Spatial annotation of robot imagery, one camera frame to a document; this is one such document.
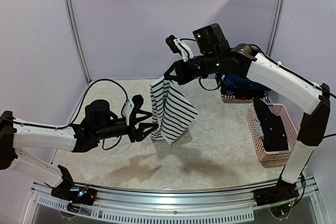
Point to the grey garment in basket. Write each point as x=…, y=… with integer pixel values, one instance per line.
x=259, y=129

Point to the dark blue folded garment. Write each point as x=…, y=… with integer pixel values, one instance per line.
x=234, y=81

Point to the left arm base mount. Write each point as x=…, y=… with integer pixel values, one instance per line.
x=67, y=190

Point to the pink plastic laundry basket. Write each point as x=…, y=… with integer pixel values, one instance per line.
x=271, y=159

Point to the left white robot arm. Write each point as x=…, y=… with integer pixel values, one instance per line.
x=16, y=135

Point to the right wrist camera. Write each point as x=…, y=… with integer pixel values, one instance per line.
x=178, y=46

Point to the left aluminium corner post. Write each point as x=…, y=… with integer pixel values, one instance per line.
x=76, y=40

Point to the black printed folded garment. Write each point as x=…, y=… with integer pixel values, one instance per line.
x=240, y=94

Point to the aluminium front rail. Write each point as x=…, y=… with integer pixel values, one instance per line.
x=227, y=205

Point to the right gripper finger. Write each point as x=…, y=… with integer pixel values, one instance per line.
x=168, y=74
x=176, y=79

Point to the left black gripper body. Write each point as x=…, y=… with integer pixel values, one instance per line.
x=107, y=132

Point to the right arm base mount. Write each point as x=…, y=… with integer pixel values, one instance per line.
x=281, y=191

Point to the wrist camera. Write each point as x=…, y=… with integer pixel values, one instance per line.
x=178, y=46
x=131, y=108

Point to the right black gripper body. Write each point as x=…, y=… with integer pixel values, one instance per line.
x=182, y=70

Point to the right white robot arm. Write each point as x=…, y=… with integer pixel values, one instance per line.
x=248, y=61

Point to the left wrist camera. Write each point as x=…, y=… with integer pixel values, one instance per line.
x=131, y=108

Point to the aluminium corner post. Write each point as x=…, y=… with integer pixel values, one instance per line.
x=76, y=40
x=275, y=26

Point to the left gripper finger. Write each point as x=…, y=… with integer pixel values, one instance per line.
x=142, y=115
x=144, y=130

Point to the right aluminium corner post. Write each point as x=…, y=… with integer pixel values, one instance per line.
x=275, y=26

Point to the black white striped shirt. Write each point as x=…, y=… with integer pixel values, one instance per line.
x=171, y=110

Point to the black garment in basket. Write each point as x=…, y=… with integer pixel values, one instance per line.
x=275, y=138

